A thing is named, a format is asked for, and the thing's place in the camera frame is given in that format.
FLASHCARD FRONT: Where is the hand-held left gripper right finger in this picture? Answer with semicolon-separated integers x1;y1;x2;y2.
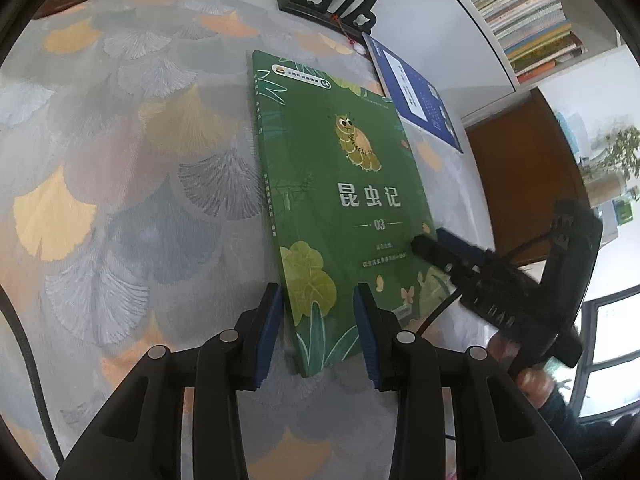
352;284;581;480

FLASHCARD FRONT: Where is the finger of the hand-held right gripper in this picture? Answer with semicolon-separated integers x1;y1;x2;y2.
435;227;496;266
410;235;468;276

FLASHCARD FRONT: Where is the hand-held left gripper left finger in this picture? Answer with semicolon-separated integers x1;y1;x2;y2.
55;283;284;480

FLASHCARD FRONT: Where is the royal blue book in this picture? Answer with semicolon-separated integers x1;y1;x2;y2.
361;32;465;153

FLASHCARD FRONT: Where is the green caterpillar cover book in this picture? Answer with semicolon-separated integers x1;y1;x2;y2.
250;50;458;378

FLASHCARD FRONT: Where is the person's right forearm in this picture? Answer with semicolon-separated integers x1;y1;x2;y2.
537;387;626;461

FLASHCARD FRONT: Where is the row of pale spine books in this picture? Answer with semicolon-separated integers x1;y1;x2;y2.
457;0;586;86

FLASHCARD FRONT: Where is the person's right hand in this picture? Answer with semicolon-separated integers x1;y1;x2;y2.
487;332;557;409

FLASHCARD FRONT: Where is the window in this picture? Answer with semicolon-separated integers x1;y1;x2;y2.
575;295;640;421

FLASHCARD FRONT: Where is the potted plant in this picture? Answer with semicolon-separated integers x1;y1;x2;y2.
580;127;640;211

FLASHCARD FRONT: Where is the embroidered round fan on stand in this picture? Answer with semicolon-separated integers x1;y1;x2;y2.
277;0;508;46

